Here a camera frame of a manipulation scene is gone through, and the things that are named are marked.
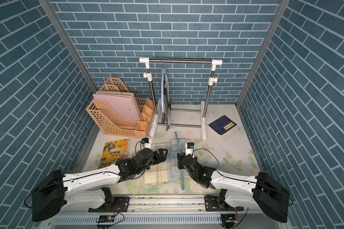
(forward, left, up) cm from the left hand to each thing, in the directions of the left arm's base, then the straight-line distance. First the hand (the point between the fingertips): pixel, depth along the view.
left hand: (167, 154), depth 80 cm
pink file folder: (+27, +29, +10) cm, 41 cm away
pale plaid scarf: (-7, +3, -10) cm, 13 cm away
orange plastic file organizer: (+20, +38, +2) cm, 43 cm away
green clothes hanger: (-8, -8, -3) cm, 11 cm away
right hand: (+1, -7, -3) cm, 8 cm away
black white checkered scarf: (+21, +2, +9) cm, 23 cm away
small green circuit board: (-28, +30, -15) cm, 44 cm away
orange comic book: (+8, +37, -12) cm, 40 cm away
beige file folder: (+31, +29, +18) cm, 46 cm away
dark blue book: (+30, -40, -11) cm, 52 cm away
